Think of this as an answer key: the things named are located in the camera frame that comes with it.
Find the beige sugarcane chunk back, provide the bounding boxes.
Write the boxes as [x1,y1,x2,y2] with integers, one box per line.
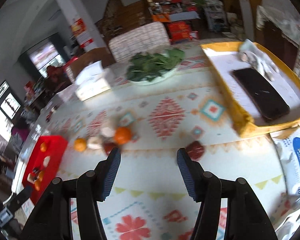
[100,126,116,138]

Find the red shallow box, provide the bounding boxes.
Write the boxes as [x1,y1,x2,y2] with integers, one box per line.
[22,135,68,204]

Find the white oval plate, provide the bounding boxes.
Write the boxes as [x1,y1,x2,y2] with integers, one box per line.
[127,65,178,86]

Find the brown chair back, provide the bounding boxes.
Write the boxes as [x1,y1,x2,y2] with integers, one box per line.
[63,47,115,83]

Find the beige sugarcane chunk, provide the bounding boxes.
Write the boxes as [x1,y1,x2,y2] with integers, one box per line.
[100,126,116,138]
[43,156,51,168]
[87,136,102,150]

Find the black smartphone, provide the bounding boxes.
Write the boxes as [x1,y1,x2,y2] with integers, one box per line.
[232,68,290,122]

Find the beige sugarcane chunk front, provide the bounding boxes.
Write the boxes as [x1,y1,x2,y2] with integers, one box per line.
[87,136,102,150]

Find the large brown date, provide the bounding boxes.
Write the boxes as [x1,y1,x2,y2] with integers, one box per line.
[185,141,205,161]

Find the wall calendar red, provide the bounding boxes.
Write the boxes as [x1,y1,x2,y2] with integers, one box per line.
[70,18,93,49]

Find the red jujube fruit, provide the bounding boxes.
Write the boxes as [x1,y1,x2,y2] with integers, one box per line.
[102,142,118,155]

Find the white tissue box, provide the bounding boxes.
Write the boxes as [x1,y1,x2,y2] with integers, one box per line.
[75,61,115,101]

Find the grey cloth glove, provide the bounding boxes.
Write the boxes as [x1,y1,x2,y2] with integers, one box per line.
[238,39,279,82]

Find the large orange mandarin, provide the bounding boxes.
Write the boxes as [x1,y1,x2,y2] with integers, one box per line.
[34,179,41,191]

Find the green spinach leaves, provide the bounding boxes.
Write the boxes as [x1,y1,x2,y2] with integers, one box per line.
[126,48,185,82]

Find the small orange mandarin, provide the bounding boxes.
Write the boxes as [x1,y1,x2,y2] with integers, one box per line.
[73,138,87,152]

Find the cleaning wipes pack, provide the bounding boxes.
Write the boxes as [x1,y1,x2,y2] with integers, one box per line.
[270,126,300,198]

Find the white patterned chair back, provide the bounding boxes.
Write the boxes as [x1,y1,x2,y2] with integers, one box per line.
[108,22,170,62]

